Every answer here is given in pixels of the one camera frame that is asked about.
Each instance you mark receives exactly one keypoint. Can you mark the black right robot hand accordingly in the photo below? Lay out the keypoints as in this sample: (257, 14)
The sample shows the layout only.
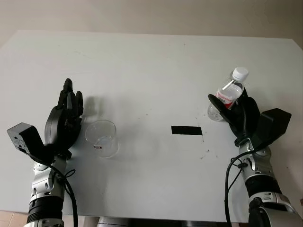
(246, 116)

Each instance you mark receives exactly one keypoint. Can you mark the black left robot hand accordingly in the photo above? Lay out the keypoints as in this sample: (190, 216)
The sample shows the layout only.
(59, 125)

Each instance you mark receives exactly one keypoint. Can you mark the clear plastic water bottle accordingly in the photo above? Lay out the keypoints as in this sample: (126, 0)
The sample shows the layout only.
(230, 93)

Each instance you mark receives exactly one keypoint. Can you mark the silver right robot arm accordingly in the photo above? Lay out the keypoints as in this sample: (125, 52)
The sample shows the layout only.
(260, 175)

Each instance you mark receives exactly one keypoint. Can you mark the clear glass cup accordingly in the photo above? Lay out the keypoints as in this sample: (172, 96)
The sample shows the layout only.
(104, 142)

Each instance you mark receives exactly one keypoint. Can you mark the black tape rectangle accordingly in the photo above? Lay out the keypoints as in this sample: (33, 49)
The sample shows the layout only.
(187, 130)

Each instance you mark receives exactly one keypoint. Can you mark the dark robot torso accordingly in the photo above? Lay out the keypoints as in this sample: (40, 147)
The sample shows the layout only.
(113, 223)

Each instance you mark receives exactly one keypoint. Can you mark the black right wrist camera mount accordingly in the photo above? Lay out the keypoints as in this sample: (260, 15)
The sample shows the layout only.
(272, 125)

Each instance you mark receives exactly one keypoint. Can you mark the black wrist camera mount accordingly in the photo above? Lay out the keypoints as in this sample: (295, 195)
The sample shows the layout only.
(26, 139)
(272, 125)

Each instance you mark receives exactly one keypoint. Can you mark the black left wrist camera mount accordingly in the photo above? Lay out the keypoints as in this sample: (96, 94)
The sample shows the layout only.
(26, 139)

